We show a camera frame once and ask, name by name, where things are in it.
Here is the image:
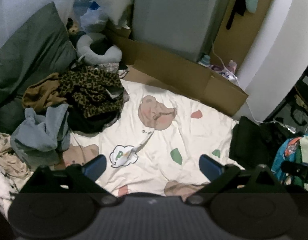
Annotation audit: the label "blue-grey garment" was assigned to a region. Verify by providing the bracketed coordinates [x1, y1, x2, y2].
[11, 104, 70, 165]

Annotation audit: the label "black desk frame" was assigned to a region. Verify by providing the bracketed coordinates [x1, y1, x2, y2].
[266, 67, 308, 135]

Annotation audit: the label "white printed blanket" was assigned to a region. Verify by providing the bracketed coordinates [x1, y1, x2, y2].
[61, 79, 246, 197]

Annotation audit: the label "leopard print pants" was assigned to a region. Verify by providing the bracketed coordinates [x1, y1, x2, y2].
[58, 65, 124, 119]

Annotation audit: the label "clear plastic bags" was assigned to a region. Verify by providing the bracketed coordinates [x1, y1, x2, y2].
[79, 0, 109, 33]

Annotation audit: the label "green pillow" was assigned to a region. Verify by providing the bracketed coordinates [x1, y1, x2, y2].
[0, 1, 78, 110]

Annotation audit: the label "white cable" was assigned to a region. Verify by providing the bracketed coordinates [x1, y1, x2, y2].
[211, 42, 282, 125]

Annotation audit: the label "blue printed bag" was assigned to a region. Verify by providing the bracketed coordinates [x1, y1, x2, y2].
[271, 136, 308, 185]

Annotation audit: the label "grey neck pillow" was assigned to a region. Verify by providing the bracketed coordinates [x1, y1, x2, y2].
[76, 32, 122, 64]

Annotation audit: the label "light green cloth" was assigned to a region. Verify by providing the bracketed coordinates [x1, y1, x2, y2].
[298, 134, 308, 170]

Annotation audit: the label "brown garment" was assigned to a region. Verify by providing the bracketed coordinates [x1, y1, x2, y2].
[22, 73, 69, 109]

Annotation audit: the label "dark grey cushion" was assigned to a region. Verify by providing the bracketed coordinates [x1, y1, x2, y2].
[0, 97, 28, 134]

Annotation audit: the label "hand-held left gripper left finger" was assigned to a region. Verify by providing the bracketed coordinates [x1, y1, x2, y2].
[20, 154, 119, 207]

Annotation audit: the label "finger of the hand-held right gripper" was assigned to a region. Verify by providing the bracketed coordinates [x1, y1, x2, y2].
[281, 160, 308, 178]

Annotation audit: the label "pink packets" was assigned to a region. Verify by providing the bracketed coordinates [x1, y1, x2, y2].
[210, 60, 238, 80]

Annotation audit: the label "small plush toy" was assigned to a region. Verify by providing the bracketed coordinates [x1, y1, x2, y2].
[66, 19, 80, 35]

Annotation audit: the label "white spotted cloth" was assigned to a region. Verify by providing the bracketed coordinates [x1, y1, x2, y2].
[0, 170, 33, 213]

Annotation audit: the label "blue-cap bottle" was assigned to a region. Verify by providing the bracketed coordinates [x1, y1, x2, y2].
[198, 54, 211, 67]

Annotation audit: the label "brown cardboard sheet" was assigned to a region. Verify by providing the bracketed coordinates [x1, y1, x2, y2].
[104, 21, 249, 117]

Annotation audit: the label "black garment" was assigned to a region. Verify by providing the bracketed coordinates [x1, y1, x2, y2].
[67, 105, 120, 133]

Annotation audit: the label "black clothes pile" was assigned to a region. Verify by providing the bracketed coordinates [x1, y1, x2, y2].
[229, 116, 294, 167]

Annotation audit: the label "black hanging strap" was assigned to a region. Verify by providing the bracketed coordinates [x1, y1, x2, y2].
[226, 0, 249, 30]

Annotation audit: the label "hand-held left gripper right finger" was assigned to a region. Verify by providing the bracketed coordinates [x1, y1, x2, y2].
[185, 154, 289, 207]

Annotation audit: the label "tall brown board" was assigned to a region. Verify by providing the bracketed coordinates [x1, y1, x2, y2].
[214, 0, 279, 64]

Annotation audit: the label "beige garment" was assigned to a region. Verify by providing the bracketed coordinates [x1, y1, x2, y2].
[0, 132, 32, 179]

